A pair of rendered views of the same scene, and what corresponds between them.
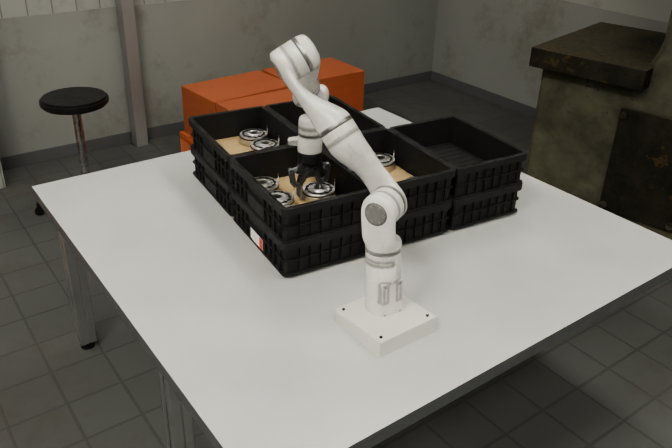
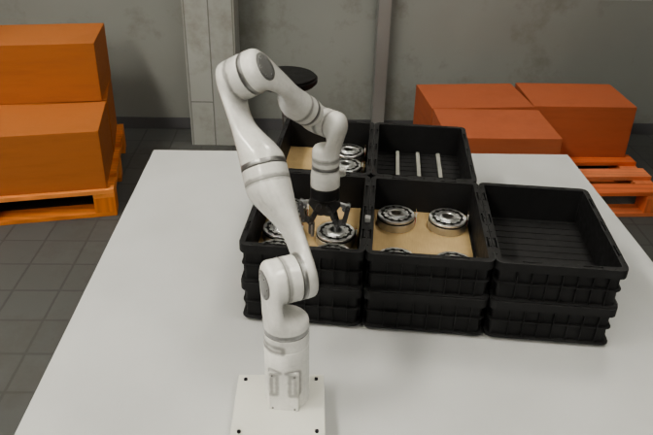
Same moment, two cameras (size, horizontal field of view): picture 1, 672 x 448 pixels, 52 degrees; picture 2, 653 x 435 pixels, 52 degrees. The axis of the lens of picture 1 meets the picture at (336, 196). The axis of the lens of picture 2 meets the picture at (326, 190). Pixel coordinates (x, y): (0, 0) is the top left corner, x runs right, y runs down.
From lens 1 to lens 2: 1.03 m
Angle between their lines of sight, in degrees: 31
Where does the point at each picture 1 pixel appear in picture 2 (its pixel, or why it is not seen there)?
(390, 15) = not seen: outside the picture
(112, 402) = not seen: hidden behind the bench
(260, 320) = (174, 352)
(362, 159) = (274, 214)
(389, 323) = (267, 419)
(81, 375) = not seen: hidden behind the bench
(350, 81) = (613, 117)
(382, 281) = (270, 366)
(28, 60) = (287, 35)
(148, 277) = (138, 267)
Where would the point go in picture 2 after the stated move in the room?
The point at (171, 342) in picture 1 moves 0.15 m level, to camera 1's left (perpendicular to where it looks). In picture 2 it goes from (82, 339) to (45, 316)
